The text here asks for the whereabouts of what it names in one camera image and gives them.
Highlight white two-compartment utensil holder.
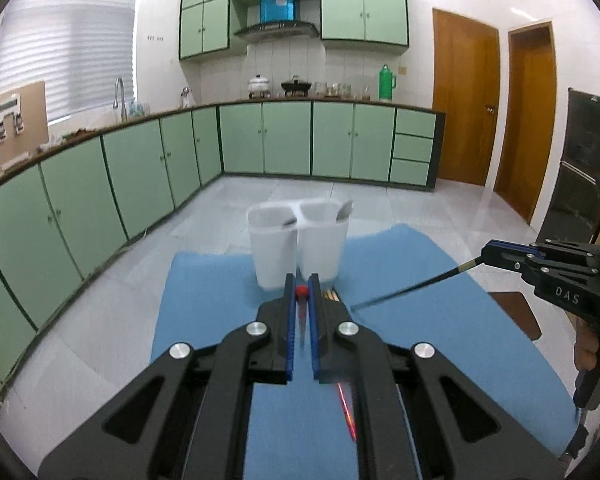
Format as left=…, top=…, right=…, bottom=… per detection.
left=246, top=199, right=352, bottom=291

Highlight crumpled cloth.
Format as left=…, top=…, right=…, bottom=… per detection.
left=50, top=130, right=101, bottom=143

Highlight blue wrapped hood chimney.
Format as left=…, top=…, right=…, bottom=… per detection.
left=259, top=0, right=301, bottom=24

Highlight metal kitchen faucet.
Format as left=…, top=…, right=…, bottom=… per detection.
left=112, top=76, right=128, bottom=121

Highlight green base cabinets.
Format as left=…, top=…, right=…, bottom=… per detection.
left=0, top=100, right=447, bottom=411

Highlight red patterned chopstick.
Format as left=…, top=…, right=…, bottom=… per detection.
left=336, top=381, right=359, bottom=443

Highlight black glossy appliance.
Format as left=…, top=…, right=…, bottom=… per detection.
left=537, top=87, right=600, bottom=261

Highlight wooden door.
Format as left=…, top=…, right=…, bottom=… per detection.
left=432, top=7, right=501, bottom=187
left=494, top=19, right=571, bottom=225

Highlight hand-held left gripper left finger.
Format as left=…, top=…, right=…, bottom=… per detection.
left=37, top=272, right=301, bottom=480

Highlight black chopstick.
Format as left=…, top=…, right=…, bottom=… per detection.
left=351, top=258, right=485, bottom=310

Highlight green wall cabinets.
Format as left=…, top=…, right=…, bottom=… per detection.
left=178, top=0, right=412, bottom=61

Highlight person's right hand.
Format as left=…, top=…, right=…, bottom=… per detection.
left=574, top=320, right=600, bottom=373

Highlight black wok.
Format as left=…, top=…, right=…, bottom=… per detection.
left=280, top=76, right=312, bottom=98

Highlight white window blind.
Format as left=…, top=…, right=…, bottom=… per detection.
left=0, top=0, right=143, bottom=123

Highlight black range hood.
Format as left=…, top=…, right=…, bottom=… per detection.
left=233, top=19, right=320, bottom=43

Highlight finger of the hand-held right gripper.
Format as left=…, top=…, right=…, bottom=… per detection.
left=482, top=240, right=600, bottom=263
left=480, top=247, right=600, bottom=286

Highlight blue mat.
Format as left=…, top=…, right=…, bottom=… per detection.
left=150, top=224, right=581, bottom=480

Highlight green thermos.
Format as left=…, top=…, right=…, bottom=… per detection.
left=378, top=64, right=397, bottom=102

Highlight white cooking pot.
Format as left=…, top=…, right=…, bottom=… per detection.
left=248, top=74, right=272, bottom=99

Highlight brown countertop water purifier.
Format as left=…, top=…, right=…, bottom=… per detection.
left=0, top=80, right=50, bottom=158

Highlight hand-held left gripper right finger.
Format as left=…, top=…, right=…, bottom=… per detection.
left=307, top=272, right=566, bottom=480

